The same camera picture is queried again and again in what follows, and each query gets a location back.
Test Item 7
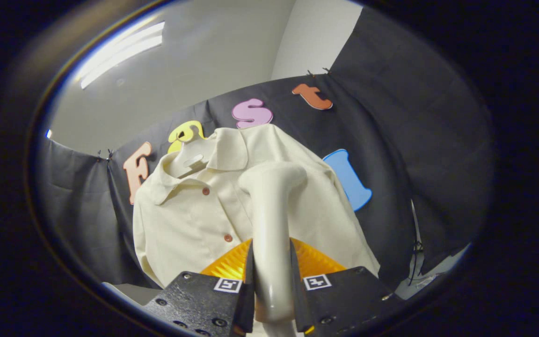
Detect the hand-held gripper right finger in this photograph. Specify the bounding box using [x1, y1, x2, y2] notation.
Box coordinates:
[289, 238, 406, 336]

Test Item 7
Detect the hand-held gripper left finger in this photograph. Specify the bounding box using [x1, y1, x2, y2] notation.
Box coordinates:
[142, 239, 255, 337]

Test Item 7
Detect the white garment steamer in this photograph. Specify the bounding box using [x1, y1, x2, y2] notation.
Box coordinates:
[239, 161, 307, 337]

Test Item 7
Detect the cream button-up shirt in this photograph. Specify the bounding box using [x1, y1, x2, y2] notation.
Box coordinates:
[132, 124, 381, 288]

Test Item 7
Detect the white clothes hanger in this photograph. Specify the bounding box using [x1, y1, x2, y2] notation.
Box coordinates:
[169, 127, 210, 178]

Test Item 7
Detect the grey cabinet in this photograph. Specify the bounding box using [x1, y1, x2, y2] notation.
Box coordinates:
[102, 281, 158, 307]

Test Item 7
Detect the thin metal stand pole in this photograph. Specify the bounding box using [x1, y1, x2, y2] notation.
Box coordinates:
[409, 199, 425, 286]

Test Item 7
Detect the black backdrop cloth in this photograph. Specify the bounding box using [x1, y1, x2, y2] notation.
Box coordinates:
[36, 7, 495, 291]

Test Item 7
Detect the ceiling light panel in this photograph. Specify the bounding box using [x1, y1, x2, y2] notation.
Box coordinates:
[79, 21, 166, 89]

